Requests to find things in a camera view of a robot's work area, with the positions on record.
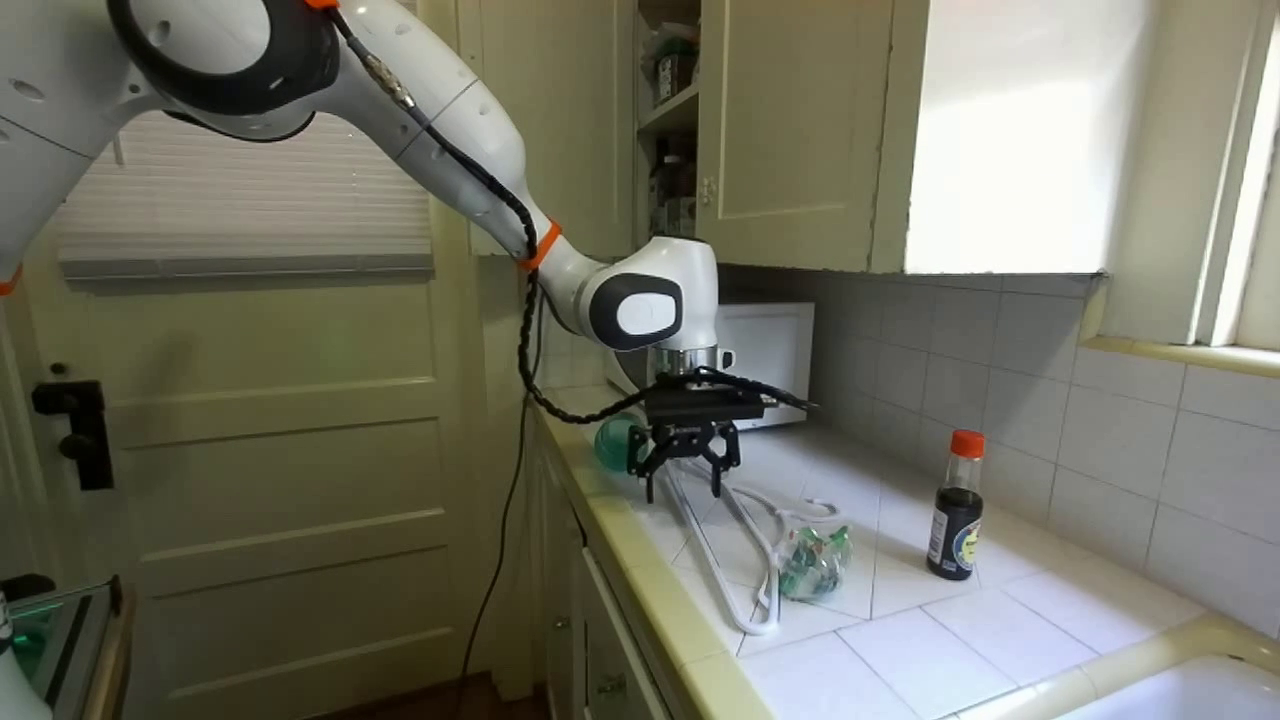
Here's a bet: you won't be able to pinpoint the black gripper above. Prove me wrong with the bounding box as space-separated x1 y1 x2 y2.
634 412 748 510

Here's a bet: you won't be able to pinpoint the white plastic clothes hanger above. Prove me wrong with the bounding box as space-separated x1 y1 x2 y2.
655 468 810 639

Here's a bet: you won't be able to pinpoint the white panelled room door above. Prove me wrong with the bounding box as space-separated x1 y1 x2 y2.
0 105 473 720

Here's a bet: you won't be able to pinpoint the black door lock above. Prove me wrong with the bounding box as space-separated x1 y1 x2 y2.
28 375 122 498

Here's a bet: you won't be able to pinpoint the teal glass bowl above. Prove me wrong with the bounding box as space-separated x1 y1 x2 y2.
593 412 652 482

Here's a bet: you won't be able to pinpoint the white microwave oven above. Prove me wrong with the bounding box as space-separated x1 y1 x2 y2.
718 302 820 434

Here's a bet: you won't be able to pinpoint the clear plastic bag green contents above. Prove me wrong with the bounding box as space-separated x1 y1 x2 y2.
763 498 859 609

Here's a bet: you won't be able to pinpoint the soy sauce bottle orange cap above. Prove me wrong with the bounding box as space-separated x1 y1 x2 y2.
923 430 993 584

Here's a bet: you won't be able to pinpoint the clear glass jar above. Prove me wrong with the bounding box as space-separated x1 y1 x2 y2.
646 21 701 112

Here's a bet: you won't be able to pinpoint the white window blind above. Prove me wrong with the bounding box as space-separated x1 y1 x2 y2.
53 112 442 290

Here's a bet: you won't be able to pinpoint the white sink cream rim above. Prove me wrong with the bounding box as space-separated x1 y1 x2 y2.
956 611 1280 720

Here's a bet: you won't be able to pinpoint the steel stove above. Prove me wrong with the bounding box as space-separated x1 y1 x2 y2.
0 572 135 720

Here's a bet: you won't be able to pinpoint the thin black power cord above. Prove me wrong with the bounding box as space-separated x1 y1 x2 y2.
455 398 540 690

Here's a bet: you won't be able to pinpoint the closed cream wall cabinet door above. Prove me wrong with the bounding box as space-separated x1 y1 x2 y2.
698 0 895 278

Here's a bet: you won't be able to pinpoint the open cream wall cabinet door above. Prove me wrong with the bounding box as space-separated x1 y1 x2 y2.
455 0 639 266

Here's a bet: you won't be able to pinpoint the cream wall cabinet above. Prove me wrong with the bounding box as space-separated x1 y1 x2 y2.
455 0 1112 282

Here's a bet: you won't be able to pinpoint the cream window frame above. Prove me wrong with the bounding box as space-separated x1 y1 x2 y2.
1190 0 1280 385

